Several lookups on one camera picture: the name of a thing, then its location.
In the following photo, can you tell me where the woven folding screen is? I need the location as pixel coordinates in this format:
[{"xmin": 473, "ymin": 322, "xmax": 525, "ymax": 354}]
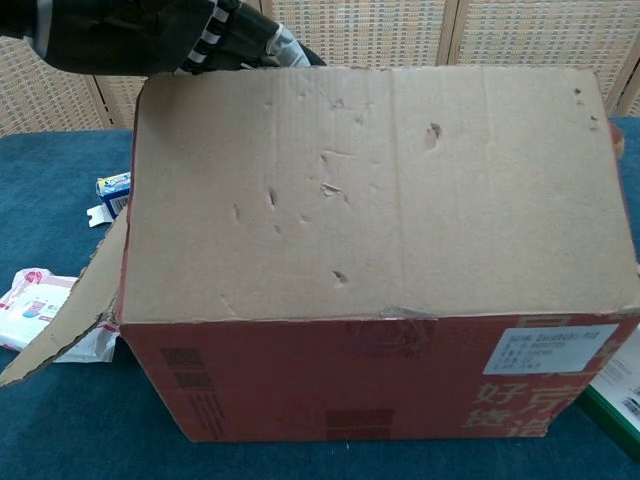
[{"xmin": 0, "ymin": 0, "xmax": 640, "ymax": 139}]

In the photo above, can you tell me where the pink white wet wipes pack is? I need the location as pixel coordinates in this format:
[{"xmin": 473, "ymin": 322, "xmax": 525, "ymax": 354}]
[{"xmin": 0, "ymin": 267, "xmax": 122, "ymax": 364}]

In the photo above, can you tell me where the blue felt table cover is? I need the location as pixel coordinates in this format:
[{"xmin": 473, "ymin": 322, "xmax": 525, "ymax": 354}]
[{"xmin": 0, "ymin": 116, "xmax": 640, "ymax": 480}]

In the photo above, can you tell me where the brown cardboard box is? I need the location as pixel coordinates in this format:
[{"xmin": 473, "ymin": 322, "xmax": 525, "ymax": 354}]
[{"xmin": 0, "ymin": 64, "xmax": 640, "ymax": 445}]

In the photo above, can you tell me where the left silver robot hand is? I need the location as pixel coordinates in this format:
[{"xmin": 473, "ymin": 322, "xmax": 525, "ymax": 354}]
[{"xmin": 35, "ymin": 0, "xmax": 327, "ymax": 77}]

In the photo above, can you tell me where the blue cookie box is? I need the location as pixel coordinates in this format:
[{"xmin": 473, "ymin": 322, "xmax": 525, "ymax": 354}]
[{"xmin": 85, "ymin": 170, "xmax": 133, "ymax": 229}]

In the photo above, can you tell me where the white and green packet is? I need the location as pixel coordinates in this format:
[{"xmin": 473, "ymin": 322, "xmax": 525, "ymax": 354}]
[{"xmin": 581, "ymin": 344, "xmax": 640, "ymax": 454}]

